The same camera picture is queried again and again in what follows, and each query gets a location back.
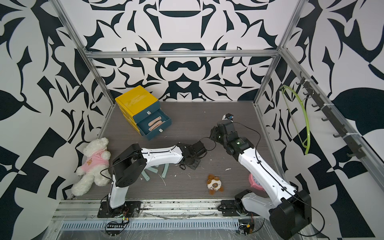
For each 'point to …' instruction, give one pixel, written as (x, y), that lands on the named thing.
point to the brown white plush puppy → (214, 184)
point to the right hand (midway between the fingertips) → (212, 129)
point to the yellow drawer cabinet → (140, 107)
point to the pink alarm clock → (254, 183)
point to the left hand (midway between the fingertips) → (193, 158)
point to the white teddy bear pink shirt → (95, 166)
